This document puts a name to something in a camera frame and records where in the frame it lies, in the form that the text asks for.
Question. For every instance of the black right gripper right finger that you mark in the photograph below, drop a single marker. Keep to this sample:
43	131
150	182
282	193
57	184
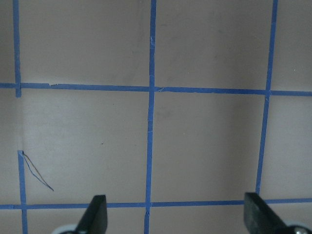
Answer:
259	218

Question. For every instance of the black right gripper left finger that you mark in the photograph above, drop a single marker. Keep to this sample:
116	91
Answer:
94	220

